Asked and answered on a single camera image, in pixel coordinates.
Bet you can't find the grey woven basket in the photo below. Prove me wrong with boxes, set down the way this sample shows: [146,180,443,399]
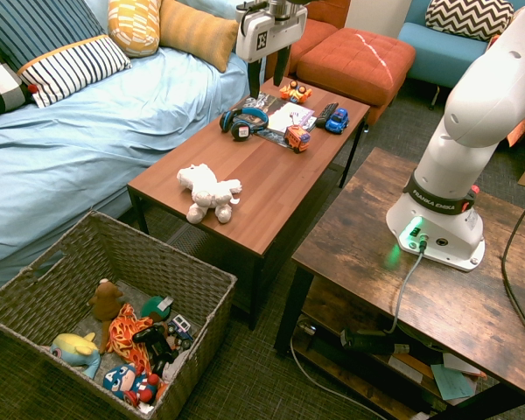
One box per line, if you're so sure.
[0,210,238,420]

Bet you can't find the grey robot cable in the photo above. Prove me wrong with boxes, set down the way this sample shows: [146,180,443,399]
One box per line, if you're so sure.
[383,238,429,335]

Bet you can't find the orange toy truck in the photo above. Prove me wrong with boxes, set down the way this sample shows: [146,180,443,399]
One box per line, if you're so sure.
[283,124,312,155]

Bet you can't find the white pink booklet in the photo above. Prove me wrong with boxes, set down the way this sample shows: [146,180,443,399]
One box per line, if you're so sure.
[265,101,316,137]

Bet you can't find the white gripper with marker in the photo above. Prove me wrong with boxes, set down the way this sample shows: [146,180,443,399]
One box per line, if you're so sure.
[235,0,309,100]

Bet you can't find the green round plush toy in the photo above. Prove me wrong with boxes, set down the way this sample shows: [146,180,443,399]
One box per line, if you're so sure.
[139,295,174,325]

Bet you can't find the reddish wooden coffee table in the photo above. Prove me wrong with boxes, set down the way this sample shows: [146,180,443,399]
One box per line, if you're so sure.
[127,76,372,331]

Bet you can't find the white floor cable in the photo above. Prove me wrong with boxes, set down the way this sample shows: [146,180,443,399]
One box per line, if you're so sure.
[290,323,390,420]

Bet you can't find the black white chevron pillow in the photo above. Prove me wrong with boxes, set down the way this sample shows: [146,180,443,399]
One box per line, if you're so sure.
[424,0,516,44]

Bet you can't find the yellow white patterned pillow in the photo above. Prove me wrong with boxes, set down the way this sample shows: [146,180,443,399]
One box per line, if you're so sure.
[107,0,163,60]

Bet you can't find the blue black headphones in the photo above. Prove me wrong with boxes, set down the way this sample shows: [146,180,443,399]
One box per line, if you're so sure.
[219,106,270,143]

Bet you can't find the black thick cable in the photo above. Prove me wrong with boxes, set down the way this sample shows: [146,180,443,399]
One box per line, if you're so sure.
[500,190,525,340]

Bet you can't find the Captain America plush doll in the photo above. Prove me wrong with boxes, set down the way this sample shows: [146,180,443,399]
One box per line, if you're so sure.
[102,363,164,408]

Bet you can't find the blue yellow plush toy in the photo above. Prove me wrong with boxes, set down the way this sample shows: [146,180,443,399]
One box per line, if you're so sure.
[48,332,102,381]

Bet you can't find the black power supply box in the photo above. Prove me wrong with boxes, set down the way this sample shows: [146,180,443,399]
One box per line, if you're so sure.
[339,327,410,356]

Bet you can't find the orange armchair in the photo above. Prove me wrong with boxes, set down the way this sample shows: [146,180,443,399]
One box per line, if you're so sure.
[264,0,352,81]

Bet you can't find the dark cover magazine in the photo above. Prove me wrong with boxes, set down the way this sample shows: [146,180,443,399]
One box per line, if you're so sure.
[231,94,318,150]

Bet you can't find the black white checked pillow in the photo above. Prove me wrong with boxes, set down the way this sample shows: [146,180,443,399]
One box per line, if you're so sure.
[0,40,35,125]

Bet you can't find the blue sofa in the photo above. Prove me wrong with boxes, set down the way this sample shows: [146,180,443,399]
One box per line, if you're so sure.
[396,0,525,90]

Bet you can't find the light blue covered bed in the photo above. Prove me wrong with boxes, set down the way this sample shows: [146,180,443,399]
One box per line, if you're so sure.
[0,0,251,302]

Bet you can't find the orange tufted ottoman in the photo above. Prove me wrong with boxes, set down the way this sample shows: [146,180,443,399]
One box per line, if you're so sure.
[295,26,417,127]

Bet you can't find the black remote control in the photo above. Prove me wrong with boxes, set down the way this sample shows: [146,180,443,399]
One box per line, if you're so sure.
[315,101,340,130]

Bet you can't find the mustard ribbed pillow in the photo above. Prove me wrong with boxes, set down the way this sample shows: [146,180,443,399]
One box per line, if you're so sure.
[158,0,241,74]

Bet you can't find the dark blue striped pillow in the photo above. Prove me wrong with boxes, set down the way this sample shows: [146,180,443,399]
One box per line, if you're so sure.
[0,0,108,74]

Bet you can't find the rustic brown wooden table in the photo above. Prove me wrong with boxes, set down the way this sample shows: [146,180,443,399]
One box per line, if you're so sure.
[274,146,525,420]

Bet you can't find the navy white striped pillow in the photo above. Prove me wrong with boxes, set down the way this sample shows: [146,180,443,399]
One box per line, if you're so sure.
[17,34,133,109]

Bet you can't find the orange flame patterned plush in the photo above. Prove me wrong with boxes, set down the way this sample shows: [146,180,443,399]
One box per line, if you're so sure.
[105,303,155,374]

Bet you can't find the small blue white toy truck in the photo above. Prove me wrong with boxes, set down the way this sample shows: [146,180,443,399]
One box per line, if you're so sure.
[165,313,194,351]

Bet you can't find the teal paper sheet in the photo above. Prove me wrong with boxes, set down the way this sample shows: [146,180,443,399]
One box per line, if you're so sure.
[430,363,478,402]

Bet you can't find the blue toy car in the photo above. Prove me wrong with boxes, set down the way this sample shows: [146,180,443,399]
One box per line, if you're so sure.
[325,107,350,134]

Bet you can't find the white stuffed toy animal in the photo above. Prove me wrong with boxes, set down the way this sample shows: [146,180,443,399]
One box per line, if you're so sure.
[176,163,243,226]

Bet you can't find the orange yellow toy vehicle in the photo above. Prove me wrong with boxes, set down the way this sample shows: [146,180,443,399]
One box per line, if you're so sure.
[278,80,313,105]

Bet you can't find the brown plush toy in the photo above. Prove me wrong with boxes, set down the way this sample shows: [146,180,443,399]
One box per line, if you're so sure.
[87,278,125,343]

